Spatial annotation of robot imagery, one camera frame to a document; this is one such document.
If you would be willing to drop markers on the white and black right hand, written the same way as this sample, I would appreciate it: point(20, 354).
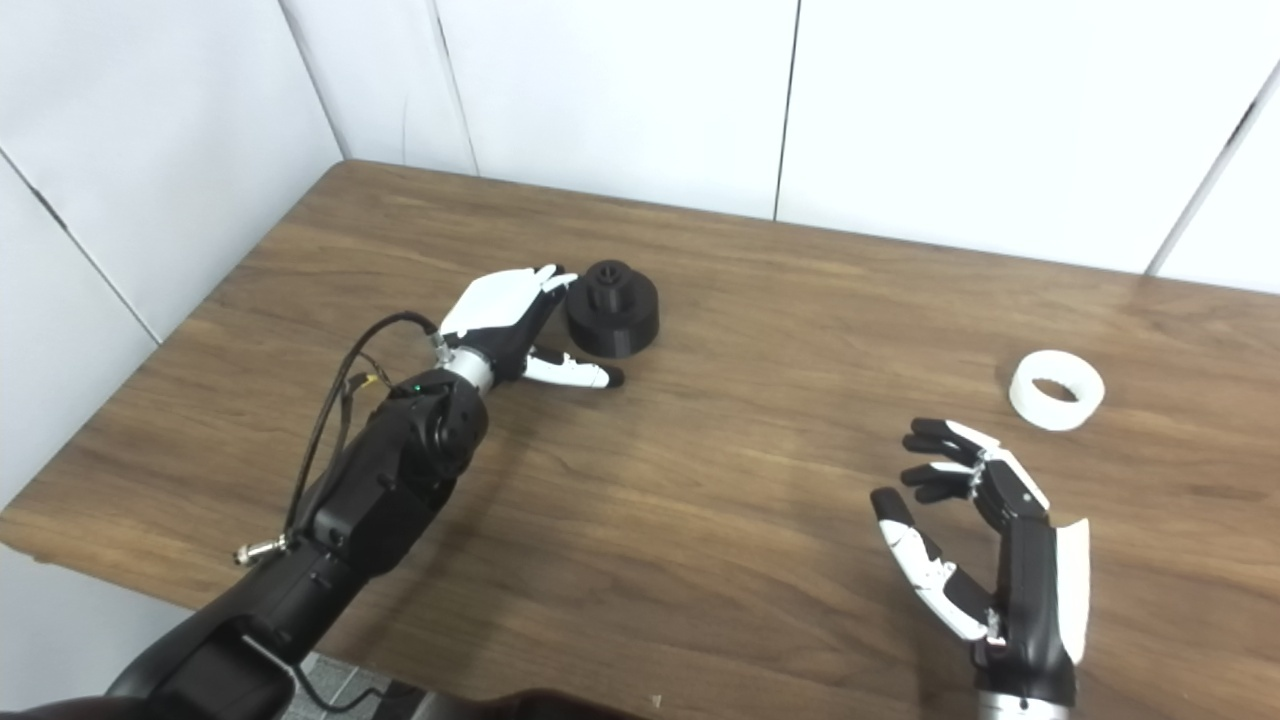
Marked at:
point(1030, 590)

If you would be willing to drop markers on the white and black left hand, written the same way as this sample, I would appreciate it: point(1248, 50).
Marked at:
point(495, 305)

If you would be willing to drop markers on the round black plastic part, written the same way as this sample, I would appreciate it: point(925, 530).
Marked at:
point(615, 320)

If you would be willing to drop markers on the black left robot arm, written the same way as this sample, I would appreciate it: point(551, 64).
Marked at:
point(380, 490)

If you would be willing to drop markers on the dark robot torso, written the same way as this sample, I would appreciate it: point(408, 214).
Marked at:
point(520, 705)

